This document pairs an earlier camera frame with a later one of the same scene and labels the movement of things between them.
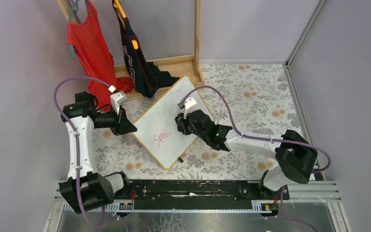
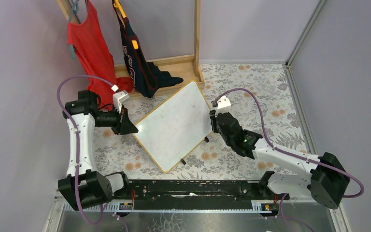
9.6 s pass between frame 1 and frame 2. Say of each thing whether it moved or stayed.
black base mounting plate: stayed
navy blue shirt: stayed
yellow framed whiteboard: moved
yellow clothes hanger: stayed
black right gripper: moved
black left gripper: stayed
